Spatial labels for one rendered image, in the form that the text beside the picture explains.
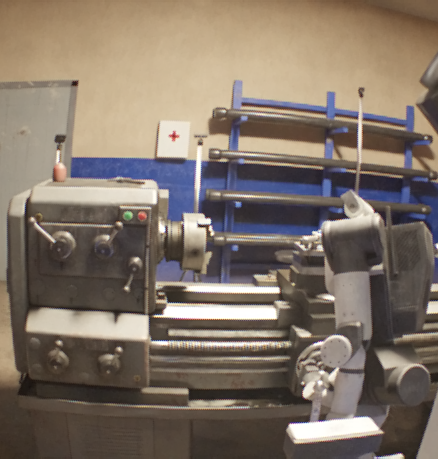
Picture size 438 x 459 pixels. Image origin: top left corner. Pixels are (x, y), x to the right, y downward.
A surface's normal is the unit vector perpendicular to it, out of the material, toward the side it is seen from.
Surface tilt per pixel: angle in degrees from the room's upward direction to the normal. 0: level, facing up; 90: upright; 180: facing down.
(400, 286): 74
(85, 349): 90
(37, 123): 90
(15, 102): 90
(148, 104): 90
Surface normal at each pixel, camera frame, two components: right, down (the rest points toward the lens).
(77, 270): 0.16, 0.18
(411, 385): 0.26, -0.22
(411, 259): -0.48, -0.17
